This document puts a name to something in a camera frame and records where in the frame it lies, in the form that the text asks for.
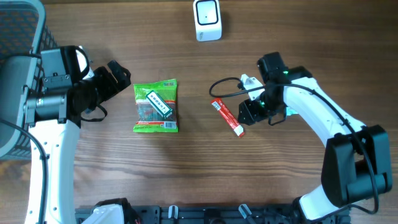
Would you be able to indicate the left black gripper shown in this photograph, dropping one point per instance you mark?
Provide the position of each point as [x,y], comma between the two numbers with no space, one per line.
[111,86]

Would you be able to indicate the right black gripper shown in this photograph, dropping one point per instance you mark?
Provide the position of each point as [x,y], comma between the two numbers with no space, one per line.
[247,107]

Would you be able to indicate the red sachet stick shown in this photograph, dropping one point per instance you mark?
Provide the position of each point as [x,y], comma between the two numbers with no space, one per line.
[227,115]

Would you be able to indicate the teal tissue packet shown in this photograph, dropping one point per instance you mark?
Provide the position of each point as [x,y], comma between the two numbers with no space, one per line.
[290,111]

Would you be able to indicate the green snack bag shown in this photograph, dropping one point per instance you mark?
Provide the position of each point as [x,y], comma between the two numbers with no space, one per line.
[149,120]

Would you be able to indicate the green white medicine box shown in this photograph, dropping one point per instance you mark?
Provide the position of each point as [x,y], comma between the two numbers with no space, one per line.
[159,104]

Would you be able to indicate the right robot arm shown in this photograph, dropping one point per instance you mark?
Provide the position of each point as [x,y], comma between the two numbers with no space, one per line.
[357,159]

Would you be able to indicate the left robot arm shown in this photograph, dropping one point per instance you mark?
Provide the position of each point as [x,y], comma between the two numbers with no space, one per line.
[53,115]

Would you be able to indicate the white barcode scanner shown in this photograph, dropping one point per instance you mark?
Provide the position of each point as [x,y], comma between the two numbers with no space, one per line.
[207,16]

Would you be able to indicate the grey plastic mesh basket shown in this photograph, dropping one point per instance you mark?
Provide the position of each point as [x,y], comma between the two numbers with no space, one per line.
[24,33]

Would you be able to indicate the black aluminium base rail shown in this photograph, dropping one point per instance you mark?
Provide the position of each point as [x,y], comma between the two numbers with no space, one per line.
[276,213]

